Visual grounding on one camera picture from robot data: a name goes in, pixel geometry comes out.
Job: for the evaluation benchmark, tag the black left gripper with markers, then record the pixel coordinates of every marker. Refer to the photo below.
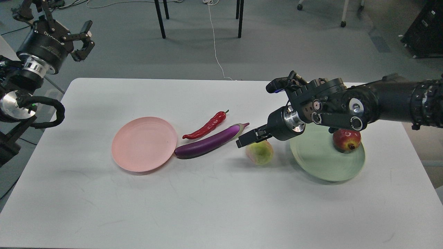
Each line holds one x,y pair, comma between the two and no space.
44,45

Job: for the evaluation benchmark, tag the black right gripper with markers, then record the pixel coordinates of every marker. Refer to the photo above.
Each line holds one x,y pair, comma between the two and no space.
283,124

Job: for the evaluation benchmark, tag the purple eggplant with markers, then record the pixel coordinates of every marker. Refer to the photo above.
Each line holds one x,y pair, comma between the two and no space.
204,146

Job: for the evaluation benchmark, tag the red chili pepper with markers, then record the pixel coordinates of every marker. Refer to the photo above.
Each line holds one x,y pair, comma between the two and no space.
208,127

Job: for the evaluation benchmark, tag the red pomegranate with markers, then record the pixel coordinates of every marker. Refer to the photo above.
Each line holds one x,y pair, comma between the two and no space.
346,141

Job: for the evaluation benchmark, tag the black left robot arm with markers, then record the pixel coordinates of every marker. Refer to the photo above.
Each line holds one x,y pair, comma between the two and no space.
19,80

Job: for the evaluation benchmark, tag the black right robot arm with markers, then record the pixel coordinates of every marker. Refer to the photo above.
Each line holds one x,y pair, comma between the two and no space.
330,103

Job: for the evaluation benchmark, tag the green plate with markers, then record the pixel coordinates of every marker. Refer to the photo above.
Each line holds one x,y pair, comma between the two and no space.
314,151

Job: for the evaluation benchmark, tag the pink plate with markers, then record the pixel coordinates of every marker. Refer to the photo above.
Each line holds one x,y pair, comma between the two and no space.
144,144

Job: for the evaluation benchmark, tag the black table legs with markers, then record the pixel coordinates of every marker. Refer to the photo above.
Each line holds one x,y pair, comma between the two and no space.
202,17

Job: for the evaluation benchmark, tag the white rolling chair base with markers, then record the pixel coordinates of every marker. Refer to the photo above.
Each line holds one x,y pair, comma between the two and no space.
335,9

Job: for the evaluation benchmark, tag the black cabinet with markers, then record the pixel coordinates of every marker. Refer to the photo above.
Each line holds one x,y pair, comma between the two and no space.
424,37

